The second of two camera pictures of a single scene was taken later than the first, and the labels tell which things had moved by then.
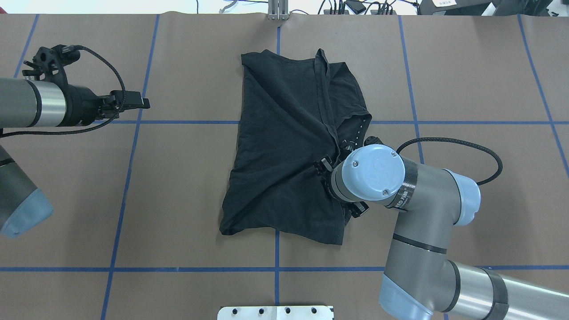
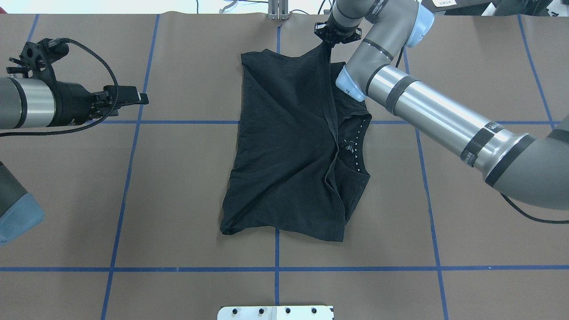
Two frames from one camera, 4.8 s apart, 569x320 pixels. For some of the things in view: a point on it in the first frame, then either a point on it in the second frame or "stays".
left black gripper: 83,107 stays
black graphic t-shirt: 290,111 stays
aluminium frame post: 278,10 stays
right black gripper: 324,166 → 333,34
